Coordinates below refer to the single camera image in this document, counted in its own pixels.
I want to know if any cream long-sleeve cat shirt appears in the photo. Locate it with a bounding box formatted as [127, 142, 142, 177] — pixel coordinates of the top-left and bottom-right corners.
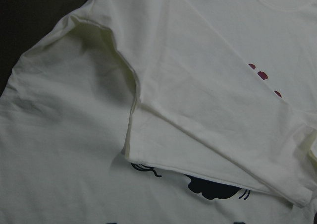
[0, 0, 317, 224]

